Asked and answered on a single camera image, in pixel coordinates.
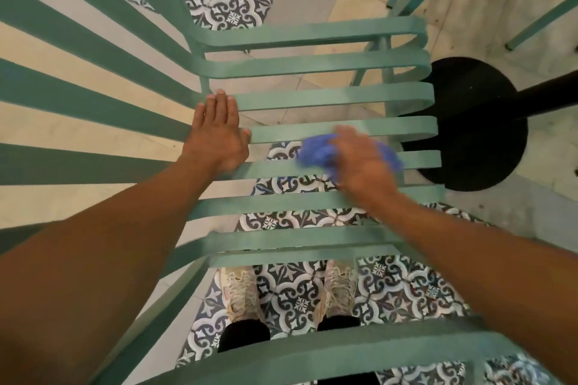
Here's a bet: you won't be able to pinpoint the black table pole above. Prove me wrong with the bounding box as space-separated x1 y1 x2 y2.
508 69 578 122

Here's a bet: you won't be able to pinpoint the green slatted metal chair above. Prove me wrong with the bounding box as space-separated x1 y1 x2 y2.
0 0 565 385

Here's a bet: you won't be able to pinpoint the person's black trousers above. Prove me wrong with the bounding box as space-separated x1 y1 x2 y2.
218 314 381 385

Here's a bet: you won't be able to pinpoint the black round table base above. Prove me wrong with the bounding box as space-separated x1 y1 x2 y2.
399 57 529 193

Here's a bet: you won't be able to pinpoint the person's right beige sneaker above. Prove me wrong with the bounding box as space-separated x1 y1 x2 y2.
315 259 360 325

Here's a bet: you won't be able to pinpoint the blue cleaning cloth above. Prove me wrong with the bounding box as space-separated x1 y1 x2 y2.
296 132 405 183

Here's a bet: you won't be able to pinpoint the person's beige sneaker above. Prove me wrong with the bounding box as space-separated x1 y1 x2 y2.
219 266 267 325
315 259 360 325

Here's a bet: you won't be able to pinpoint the person's left forearm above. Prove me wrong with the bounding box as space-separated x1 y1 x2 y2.
0 156 235 385

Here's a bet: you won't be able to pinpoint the person's right forearm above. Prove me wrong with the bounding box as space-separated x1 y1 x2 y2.
357 193 578 385

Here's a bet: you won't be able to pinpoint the person's left hand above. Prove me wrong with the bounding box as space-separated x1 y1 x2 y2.
180 90 252 175

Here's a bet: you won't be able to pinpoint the person's left beige sneaker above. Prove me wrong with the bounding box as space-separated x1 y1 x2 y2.
219 266 267 325

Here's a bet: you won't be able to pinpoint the person's right hand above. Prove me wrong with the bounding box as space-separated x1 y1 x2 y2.
332 125 401 208

